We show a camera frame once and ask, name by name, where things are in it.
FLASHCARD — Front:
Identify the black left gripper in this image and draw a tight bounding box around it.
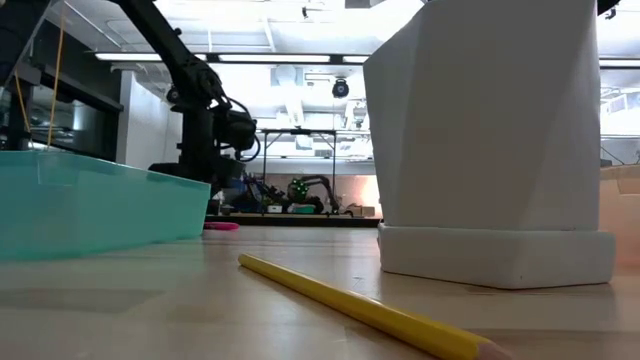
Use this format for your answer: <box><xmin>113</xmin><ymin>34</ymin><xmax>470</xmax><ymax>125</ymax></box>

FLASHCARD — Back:
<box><xmin>148</xmin><ymin>107</ymin><xmax>246</xmax><ymax>201</ymax></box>

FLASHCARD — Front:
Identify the yellow pencil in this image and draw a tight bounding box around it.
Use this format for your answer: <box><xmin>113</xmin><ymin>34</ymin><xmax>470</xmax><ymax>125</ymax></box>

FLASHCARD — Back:
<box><xmin>237</xmin><ymin>252</ymin><xmax>517</xmax><ymax>360</ymax></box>

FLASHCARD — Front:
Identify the green translucent plastic tray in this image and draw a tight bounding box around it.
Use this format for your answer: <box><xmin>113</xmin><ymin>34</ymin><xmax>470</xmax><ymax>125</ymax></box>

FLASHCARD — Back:
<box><xmin>0</xmin><ymin>150</ymin><xmax>212</xmax><ymax>263</ymax></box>

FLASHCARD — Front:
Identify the cardboard box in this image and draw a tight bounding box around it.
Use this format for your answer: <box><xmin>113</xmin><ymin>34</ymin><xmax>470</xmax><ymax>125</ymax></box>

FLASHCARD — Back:
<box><xmin>343</xmin><ymin>203</ymin><xmax>377</xmax><ymax>219</ymax></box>

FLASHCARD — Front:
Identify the white faceted plant pot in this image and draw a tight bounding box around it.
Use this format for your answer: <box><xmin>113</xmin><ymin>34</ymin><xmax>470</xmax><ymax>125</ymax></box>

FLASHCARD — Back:
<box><xmin>363</xmin><ymin>0</ymin><xmax>617</xmax><ymax>291</ymax></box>

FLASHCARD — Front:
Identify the orange translucent plastic tray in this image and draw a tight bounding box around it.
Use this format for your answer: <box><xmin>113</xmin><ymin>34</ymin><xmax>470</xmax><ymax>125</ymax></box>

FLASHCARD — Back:
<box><xmin>598</xmin><ymin>164</ymin><xmax>640</xmax><ymax>269</ymax></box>

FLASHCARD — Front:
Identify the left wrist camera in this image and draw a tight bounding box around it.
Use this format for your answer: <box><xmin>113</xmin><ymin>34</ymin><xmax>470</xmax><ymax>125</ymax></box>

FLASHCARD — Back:
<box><xmin>214</xmin><ymin>107</ymin><xmax>261</xmax><ymax>164</ymax></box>

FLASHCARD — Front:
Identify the black metal frame stand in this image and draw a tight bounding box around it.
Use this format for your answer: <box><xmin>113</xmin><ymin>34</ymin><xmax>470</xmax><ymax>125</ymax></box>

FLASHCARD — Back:
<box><xmin>258</xmin><ymin>127</ymin><xmax>339</xmax><ymax>217</ymax></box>

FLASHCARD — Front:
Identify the black aluminium table frame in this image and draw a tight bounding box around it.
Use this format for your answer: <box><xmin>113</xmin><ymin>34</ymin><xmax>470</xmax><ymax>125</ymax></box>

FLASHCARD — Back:
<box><xmin>204</xmin><ymin>213</ymin><xmax>384</xmax><ymax>229</ymax></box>

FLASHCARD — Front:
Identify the yellow extension cable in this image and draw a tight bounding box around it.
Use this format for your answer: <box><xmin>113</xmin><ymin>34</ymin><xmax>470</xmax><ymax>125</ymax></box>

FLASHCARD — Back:
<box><xmin>12</xmin><ymin>0</ymin><xmax>67</xmax><ymax>150</ymax></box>

